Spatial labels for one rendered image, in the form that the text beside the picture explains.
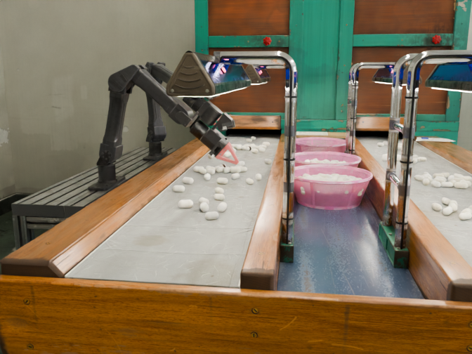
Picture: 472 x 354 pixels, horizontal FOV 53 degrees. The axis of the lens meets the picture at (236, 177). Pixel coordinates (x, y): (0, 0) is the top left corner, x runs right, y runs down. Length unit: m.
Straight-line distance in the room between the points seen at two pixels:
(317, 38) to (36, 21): 2.28
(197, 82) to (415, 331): 0.51
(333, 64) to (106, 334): 1.96
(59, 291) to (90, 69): 3.05
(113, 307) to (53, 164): 3.25
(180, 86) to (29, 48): 3.29
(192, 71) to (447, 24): 1.99
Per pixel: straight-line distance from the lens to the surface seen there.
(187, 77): 0.78
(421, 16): 2.60
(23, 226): 1.67
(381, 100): 2.56
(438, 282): 0.87
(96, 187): 1.75
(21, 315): 0.91
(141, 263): 0.88
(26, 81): 4.05
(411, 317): 0.79
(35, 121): 4.04
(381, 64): 1.97
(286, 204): 1.01
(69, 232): 1.00
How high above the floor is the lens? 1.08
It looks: 12 degrees down
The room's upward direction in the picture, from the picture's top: straight up
